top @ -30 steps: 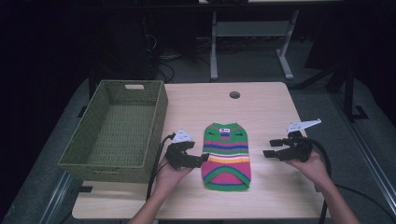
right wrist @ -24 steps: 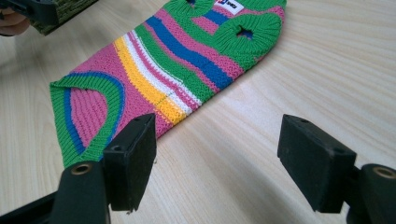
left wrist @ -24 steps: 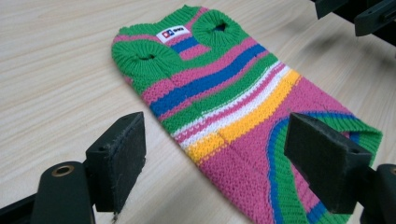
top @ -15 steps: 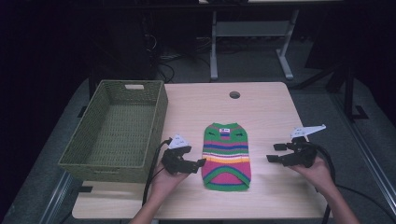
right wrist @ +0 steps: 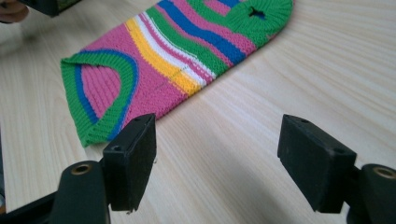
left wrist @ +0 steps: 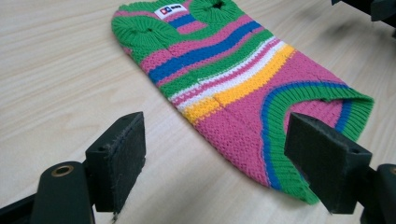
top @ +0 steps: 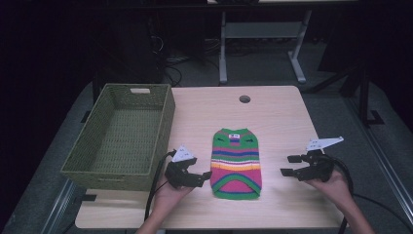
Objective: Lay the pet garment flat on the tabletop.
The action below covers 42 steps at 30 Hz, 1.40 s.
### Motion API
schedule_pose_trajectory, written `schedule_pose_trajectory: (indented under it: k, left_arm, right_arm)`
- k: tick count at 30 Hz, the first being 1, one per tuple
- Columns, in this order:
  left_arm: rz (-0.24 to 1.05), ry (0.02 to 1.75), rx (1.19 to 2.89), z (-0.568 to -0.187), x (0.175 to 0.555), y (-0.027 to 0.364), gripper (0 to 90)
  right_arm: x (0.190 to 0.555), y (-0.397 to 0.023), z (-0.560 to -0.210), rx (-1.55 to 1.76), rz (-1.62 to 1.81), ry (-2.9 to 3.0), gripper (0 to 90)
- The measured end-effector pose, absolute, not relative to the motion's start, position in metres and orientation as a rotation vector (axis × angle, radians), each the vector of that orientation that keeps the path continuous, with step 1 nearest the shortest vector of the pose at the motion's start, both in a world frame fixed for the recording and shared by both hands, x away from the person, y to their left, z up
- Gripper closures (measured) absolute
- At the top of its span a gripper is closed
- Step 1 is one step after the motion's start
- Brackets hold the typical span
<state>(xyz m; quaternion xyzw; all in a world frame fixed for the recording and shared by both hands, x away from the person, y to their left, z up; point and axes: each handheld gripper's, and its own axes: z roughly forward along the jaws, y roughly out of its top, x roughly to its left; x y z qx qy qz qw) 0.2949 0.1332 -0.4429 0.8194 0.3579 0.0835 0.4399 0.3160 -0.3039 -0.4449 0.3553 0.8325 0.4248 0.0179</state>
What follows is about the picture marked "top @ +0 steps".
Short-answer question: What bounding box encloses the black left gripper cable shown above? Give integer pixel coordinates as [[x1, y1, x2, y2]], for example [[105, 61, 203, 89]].
[[143, 149, 178, 222]]

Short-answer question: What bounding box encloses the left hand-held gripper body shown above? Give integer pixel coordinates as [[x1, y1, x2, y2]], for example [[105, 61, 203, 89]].
[[164, 144, 207, 190]]

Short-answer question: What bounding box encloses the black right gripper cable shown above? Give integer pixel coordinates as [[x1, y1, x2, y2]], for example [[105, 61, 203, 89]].
[[322, 155, 413, 234]]

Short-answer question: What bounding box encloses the grey metal table frame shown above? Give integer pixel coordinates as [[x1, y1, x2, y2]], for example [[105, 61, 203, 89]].
[[218, 9, 314, 85]]

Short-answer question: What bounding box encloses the metal floor rail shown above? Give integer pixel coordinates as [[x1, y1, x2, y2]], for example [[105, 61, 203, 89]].
[[41, 177, 78, 234], [344, 97, 413, 225]]

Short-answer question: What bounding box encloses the black table clamp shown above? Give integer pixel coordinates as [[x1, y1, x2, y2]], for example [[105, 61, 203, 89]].
[[76, 193, 97, 203]]

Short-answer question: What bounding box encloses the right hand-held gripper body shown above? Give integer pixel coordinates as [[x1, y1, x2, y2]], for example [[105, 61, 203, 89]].
[[295, 136, 345, 183]]

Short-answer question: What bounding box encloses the person's left hand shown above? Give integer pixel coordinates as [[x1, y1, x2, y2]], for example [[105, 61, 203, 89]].
[[151, 179, 197, 223]]

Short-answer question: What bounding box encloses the floor cables bundle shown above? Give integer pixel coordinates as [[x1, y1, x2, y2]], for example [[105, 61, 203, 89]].
[[149, 18, 222, 88]]

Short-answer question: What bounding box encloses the dark cabinet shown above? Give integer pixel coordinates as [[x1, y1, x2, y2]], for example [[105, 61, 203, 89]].
[[95, 13, 166, 86]]

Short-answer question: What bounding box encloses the black metal stand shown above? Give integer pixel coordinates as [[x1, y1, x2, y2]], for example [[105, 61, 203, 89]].
[[308, 64, 386, 127]]

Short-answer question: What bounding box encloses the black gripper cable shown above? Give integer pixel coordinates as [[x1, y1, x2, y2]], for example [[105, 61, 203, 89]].
[[143, 149, 178, 222], [322, 155, 413, 234]]

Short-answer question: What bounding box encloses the striped knitted pet sweater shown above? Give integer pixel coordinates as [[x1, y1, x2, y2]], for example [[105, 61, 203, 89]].
[[209, 128, 263, 201]]

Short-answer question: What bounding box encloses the green woven basket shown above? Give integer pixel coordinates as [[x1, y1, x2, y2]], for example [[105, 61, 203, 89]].
[[59, 83, 176, 192]]

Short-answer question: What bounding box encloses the person's right hand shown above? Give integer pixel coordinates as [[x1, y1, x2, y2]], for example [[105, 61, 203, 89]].
[[304, 169, 355, 211]]

